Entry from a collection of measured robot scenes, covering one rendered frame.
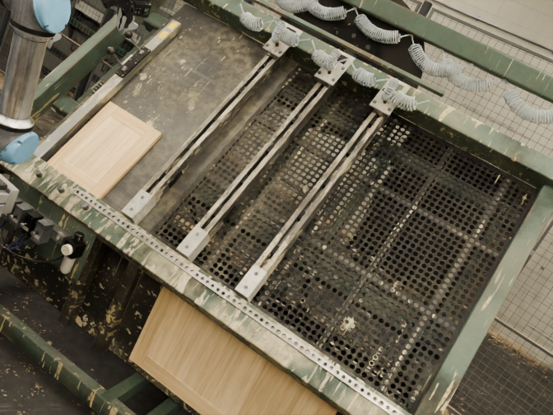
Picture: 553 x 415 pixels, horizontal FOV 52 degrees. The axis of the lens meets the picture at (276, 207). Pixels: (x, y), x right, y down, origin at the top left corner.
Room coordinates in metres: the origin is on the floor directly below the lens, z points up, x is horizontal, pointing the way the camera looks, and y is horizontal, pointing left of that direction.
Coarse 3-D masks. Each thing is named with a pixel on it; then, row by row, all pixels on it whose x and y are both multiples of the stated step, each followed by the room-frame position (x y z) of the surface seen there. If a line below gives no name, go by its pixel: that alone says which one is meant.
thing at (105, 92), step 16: (160, 32) 2.79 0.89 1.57; (176, 32) 2.84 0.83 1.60; (160, 48) 2.77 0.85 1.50; (144, 64) 2.70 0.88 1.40; (112, 80) 2.58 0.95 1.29; (128, 80) 2.63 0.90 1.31; (96, 96) 2.51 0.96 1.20; (80, 112) 2.45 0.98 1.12; (64, 128) 2.38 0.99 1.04; (48, 144) 2.32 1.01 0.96
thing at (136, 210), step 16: (272, 32) 2.63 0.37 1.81; (272, 48) 2.69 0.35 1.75; (272, 64) 2.68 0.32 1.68; (256, 80) 2.61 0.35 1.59; (240, 96) 2.54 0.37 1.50; (224, 112) 2.48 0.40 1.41; (208, 128) 2.41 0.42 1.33; (192, 144) 2.36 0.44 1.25; (208, 144) 2.43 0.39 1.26; (176, 160) 2.31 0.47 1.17; (192, 160) 2.35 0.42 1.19; (160, 176) 2.24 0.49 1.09; (176, 176) 2.28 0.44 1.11; (144, 192) 2.18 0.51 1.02; (160, 192) 2.22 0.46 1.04; (128, 208) 2.12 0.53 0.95; (144, 208) 2.15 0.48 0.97
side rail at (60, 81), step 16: (160, 0) 3.02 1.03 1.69; (96, 32) 2.75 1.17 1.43; (112, 32) 2.77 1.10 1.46; (80, 48) 2.68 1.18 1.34; (96, 48) 2.71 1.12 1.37; (64, 64) 2.60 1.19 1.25; (80, 64) 2.64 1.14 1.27; (96, 64) 2.75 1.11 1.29; (48, 80) 2.54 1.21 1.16; (64, 80) 2.59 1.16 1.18; (80, 80) 2.68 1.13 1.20; (48, 96) 2.52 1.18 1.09; (32, 112) 2.47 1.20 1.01
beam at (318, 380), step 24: (0, 168) 2.31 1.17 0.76; (24, 168) 2.22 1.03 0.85; (48, 168) 2.23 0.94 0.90; (48, 192) 2.16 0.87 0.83; (72, 192) 2.17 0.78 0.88; (72, 216) 2.11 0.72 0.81; (96, 216) 2.11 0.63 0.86; (120, 216) 2.12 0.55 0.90; (120, 240) 2.05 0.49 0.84; (144, 264) 2.00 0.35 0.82; (168, 264) 2.01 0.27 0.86; (192, 264) 2.02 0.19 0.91; (168, 288) 2.03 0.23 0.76; (192, 288) 1.95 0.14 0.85; (216, 312) 1.90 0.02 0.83; (240, 312) 1.91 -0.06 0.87; (240, 336) 1.87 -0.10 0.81; (264, 336) 1.86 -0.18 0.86; (288, 360) 1.82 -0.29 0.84; (312, 384) 1.77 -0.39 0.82; (336, 384) 1.78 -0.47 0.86; (336, 408) 1.80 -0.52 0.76; (360, 408) 1.74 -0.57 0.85
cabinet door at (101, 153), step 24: (96, 120) 2.45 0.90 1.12; (120, 120) 2.46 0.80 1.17; (72, 144) 2.36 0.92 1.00; (96, 144) 2.37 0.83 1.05; (120, 144) 2.38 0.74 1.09; (144, 144) 2.39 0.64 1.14; (72, 168) 2.28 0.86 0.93; (96, 168) 2.29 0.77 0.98; (120, 168) 2.30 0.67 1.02; (96, 192) 2.21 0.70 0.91
